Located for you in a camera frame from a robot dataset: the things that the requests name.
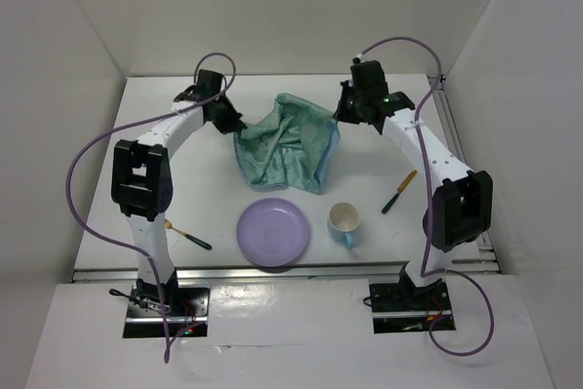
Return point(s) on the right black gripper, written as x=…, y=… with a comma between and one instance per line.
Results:
x=342, y=113

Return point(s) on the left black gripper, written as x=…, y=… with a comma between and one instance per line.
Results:
x=231, y=123

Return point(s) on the teal patterned satin cloth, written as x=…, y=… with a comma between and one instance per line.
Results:
x=291, y=147

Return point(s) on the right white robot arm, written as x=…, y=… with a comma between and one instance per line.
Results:
x=403, y=127

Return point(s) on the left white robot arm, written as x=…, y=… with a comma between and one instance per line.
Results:
x=142, y=184

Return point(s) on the light blue mug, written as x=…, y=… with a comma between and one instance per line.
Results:
x=342, y=222

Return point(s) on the lilac plastic plate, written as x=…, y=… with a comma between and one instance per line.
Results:
x=272, y=232

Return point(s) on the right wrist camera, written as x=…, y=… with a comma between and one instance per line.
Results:
x=368, y=77

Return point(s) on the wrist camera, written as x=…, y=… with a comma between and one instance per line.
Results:
x=208, y=83
x=368, y=77

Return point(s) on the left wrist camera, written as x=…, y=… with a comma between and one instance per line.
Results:
x=208, y=83

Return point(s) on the gold knife green handle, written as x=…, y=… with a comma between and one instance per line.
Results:
x=399, y=191

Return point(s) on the gold fork green handle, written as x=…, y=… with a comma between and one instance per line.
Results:
x=189, y=237

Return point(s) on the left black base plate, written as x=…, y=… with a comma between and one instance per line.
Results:
x=188, y=304

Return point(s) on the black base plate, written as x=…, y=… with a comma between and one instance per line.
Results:
x=396, y=297
x=188, y=304

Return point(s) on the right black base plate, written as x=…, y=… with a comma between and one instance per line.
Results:
x=396, y=297

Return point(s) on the aluminium frame rail right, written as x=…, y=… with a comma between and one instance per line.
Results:
x=460, y=208

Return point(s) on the aluminium frame rail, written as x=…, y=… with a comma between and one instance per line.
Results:
x=335, y=271
x=460, y=208

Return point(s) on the aluminium frame rail front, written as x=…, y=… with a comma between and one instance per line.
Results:
x=335, y=271

